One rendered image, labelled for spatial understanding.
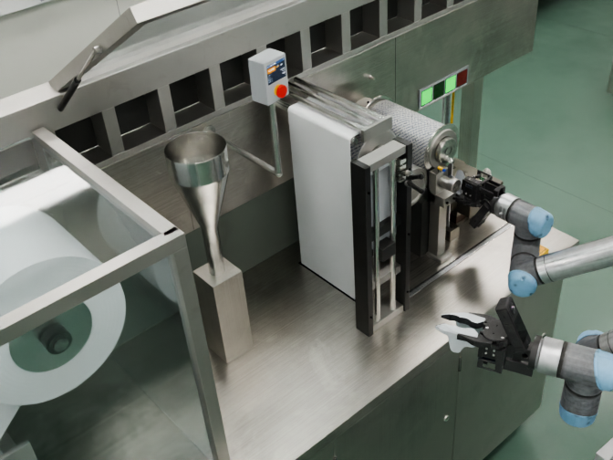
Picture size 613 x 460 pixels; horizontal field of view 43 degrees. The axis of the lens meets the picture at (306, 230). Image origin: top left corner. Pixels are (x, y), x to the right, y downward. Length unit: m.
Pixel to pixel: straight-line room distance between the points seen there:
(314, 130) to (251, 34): 0.29
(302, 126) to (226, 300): 0.49
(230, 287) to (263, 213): 0.42
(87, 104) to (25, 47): 2.54
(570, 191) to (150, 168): 2.82
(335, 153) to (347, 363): 0.55
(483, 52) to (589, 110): 2.39
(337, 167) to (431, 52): 0.73
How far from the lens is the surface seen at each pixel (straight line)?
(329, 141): 1.97
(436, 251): 2.34
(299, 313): 2.19
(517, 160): 4.56
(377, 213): 1.89
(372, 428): 2.11
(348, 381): 2.01
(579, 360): 1.63
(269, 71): 1.67
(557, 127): 4.92
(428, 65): 2.59
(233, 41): 2.01
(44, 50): 4.41
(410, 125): 2.22
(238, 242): 2.27
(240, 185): 2.18
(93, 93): 1.83
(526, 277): 2.10
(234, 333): 2.03
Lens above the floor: 2.40
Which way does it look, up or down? 37 degrees down
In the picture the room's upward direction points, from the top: 5 degrees counter-clockwise
